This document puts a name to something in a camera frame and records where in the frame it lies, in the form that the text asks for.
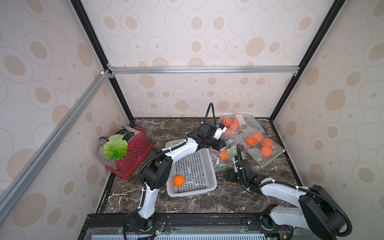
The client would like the green zip-top bag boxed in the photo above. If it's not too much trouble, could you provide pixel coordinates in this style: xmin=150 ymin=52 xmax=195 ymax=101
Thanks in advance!
xmin=210 ymin=138 xmax=239 ymax=173

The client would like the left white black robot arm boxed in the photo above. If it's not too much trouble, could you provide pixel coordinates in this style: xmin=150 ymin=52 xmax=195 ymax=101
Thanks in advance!
xmin=123 ymin=103 xmax=226 ymax=231

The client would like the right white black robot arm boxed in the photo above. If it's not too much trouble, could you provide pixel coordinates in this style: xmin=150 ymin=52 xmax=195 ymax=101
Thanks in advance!
xmin=225 ymin=147 xmax=353 ymax=240

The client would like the right green-edged zip-top bag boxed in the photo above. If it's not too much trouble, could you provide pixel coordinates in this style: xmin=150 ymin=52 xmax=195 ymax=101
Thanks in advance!
xmin=240 ymin=131 xmax=286 ymax=168

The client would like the middle clear zip-top bag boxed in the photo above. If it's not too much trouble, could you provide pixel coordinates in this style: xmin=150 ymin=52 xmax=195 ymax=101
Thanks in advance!
xmin=219 ymin=113 xmax=265 ymax=141

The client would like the white perforated plastic basket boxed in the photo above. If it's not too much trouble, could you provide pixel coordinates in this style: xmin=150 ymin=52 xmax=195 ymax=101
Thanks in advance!
xmin=167 ymin=139 xmax=217 ymax=198

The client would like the red dotted toaster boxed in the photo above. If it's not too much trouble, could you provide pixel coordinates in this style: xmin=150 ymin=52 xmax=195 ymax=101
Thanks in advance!
xmin=98 ymin=126 xmax=153 ymax=179

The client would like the green plastic leaf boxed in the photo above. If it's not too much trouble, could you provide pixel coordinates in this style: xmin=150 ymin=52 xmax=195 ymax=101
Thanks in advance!
xmin=103 ymin=134 xmax=128 ymax=161

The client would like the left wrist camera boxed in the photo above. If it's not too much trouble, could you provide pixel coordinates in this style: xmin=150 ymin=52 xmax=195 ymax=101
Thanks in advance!
xmin=213 ymin=125 xmax=227 ymax=140

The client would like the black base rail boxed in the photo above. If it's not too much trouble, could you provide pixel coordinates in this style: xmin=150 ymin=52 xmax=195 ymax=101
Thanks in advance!
xmin=79 ymin=212 xmax=295 ymax=240

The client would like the horizontal aluminium rail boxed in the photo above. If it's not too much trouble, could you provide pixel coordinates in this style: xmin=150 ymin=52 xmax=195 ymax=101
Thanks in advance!
xmin=102 ymin=66 xmax=300 ymax=76

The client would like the diagonal aluminium rail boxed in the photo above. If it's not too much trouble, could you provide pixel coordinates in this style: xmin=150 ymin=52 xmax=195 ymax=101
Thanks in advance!
xmin=1 ymin=70 xmax=112 ymax=224

